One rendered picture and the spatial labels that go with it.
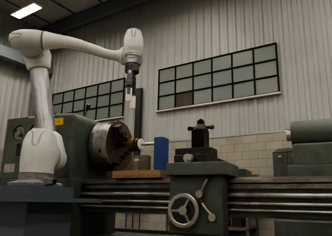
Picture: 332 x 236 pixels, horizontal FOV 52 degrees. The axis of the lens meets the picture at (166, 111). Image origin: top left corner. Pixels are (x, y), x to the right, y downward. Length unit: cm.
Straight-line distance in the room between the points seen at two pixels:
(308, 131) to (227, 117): 745
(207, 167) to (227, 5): 904
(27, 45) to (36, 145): 55
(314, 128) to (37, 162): 130
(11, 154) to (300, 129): 174
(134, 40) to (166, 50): 903
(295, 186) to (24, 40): 150
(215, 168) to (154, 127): 878
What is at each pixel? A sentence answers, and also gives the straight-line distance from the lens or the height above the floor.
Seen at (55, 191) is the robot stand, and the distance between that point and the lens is 166.
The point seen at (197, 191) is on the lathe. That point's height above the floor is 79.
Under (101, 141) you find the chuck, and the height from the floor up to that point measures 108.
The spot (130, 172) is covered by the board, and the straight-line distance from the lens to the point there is 191.
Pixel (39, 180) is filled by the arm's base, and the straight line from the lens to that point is 167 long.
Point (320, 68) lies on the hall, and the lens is 885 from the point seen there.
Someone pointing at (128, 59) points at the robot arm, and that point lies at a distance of 181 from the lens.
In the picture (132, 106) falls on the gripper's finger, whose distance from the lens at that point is 184.
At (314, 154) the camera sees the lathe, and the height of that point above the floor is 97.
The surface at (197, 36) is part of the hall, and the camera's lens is 1047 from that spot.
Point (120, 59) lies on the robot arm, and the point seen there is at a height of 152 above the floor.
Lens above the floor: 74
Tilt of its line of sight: 15 degrees up
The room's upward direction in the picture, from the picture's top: 1 degrees clockwise
